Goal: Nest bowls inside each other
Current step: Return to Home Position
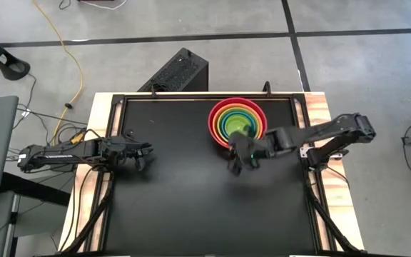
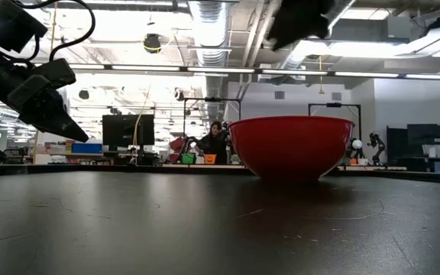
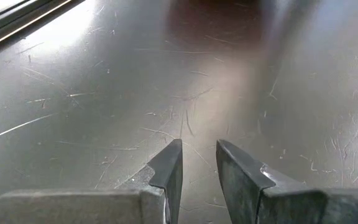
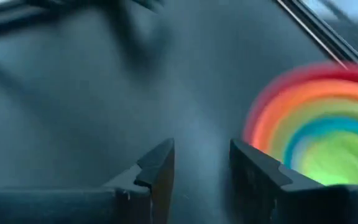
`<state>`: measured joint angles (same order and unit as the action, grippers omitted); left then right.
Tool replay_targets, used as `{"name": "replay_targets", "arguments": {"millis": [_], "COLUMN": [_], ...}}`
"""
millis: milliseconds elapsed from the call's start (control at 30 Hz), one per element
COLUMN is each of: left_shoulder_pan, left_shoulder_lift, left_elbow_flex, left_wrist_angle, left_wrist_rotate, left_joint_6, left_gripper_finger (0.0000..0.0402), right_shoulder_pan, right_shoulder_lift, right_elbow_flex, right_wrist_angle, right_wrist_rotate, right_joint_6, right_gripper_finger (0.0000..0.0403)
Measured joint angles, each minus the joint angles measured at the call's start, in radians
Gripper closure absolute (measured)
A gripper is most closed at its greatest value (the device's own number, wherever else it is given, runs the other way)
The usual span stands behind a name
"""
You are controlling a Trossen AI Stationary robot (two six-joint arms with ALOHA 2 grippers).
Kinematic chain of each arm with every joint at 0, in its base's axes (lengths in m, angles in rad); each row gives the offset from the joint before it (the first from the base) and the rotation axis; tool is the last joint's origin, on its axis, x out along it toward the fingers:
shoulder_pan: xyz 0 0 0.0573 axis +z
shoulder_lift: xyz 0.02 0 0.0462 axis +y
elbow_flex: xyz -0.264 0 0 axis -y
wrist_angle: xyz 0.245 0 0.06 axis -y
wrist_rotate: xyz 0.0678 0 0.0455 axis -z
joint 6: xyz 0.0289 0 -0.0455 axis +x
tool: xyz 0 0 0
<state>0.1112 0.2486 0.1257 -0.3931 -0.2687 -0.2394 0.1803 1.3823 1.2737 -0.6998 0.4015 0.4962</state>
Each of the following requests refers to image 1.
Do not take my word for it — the white cable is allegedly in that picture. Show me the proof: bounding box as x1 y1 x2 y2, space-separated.
79 0 128 11

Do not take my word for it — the black table mat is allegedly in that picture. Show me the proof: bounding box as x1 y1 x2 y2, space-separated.
104 97 318 255

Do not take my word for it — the black flat floor bar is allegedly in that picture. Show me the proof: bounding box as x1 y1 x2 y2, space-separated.
0 171 72 207

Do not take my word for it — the black floor cable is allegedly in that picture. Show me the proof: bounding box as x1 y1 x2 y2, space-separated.
11 72 89 130

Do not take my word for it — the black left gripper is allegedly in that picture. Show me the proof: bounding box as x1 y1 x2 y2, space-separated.
117 136 154 172

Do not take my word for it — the orange bowl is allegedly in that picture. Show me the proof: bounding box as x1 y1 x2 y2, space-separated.
212 101 265 144

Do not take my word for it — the small green bowl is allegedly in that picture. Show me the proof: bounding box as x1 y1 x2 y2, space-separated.
226 114 254 137

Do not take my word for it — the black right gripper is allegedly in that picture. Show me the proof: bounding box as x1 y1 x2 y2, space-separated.
226 130 270 177

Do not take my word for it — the yellow bowl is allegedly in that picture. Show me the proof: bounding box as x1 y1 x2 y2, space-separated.
215 105 263 142

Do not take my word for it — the black computer tower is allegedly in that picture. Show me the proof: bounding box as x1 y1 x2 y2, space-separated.
137 47 210 93

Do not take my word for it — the yellow cable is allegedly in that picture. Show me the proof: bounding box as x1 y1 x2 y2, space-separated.
31 0 86 144

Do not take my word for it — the large lime green bowl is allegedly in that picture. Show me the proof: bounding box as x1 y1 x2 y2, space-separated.
220 109 260 141

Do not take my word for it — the red bowl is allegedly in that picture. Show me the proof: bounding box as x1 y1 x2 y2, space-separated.
208 96 268 150

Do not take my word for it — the blue bowl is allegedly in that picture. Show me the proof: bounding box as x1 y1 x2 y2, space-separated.
223 111 257 138

